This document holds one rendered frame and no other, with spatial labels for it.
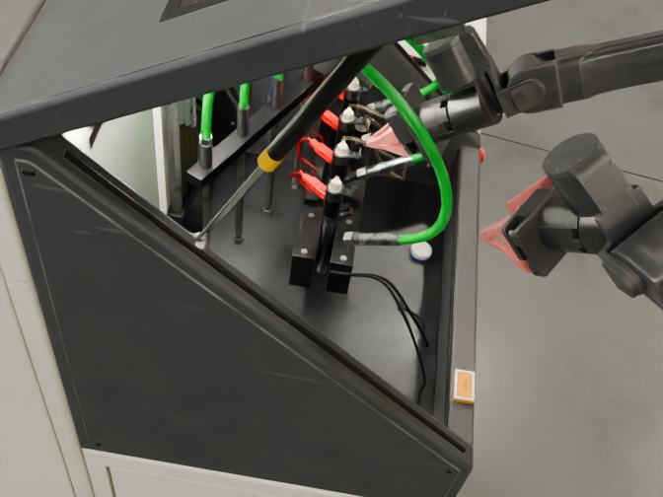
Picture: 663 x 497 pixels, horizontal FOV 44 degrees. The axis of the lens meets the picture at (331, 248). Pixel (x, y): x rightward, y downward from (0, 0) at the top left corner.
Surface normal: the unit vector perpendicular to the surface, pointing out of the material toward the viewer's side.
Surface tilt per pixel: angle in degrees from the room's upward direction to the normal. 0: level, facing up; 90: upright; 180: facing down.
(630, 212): 58
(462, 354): 0
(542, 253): 46
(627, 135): 0
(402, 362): 0
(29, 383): 90
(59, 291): 90
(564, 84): 73
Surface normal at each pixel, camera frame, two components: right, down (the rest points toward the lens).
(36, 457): -0.13, 0.76
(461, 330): 0.11, -0.62
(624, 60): -0.20, 0.44
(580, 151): -0.60, -0.70
